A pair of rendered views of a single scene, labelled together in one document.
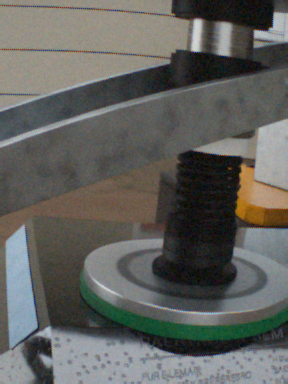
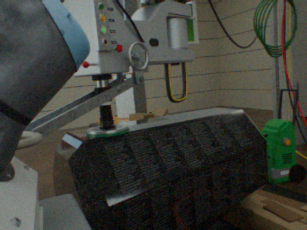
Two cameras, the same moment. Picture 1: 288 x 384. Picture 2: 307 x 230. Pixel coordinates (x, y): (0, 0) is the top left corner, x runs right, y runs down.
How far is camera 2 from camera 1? 0.98 m
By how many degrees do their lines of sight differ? 16
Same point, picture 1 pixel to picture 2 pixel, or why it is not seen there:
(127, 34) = not seen: hidden behind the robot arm
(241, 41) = (106, 83)
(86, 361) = (93, 144)
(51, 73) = not seen: hidden behind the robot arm
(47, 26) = not seen: hidden behind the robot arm
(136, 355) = (101, 142)
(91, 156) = (88, 107)
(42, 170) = (81, 111)
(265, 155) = (119, 110)
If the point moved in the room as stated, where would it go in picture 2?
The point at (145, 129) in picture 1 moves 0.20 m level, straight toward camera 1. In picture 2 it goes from (94, 102) to (99, 105)
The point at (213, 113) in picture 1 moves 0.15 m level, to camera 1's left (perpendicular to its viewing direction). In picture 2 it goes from (104, 97) to (72, 100)
